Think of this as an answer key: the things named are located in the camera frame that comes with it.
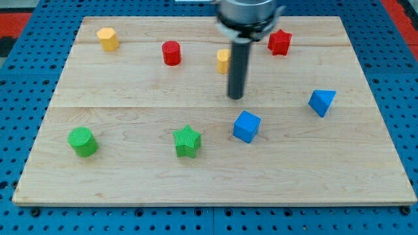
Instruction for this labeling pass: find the green cylinder block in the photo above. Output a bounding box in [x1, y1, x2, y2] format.
[67, 127, 99, 157]

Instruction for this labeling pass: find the blue cube block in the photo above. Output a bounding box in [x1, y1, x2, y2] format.
[233, 110, 261, 144]

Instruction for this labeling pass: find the yellow hexagon block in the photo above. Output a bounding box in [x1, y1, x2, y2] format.
[97, 27, 120, 52]

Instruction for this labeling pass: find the wooden board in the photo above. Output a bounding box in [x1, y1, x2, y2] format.
[12, 16, 417, 207]

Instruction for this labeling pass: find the green star block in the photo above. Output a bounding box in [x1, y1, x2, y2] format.
[173, 125, 201, 159]

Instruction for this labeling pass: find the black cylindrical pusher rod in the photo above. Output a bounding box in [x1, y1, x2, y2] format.
[227, 42, 251, 100]

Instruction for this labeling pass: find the blue triangular prism block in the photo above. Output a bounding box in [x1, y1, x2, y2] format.
[308, 89, 336, 118]

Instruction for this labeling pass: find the red cylinder block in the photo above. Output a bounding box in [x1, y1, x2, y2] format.
[161, 40, 182, 66]

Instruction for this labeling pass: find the red star block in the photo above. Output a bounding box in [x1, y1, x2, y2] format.
[268, 29, 293, 55]

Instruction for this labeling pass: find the yellow block behind rod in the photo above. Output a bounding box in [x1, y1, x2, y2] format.
[217, 49, 231, 74]

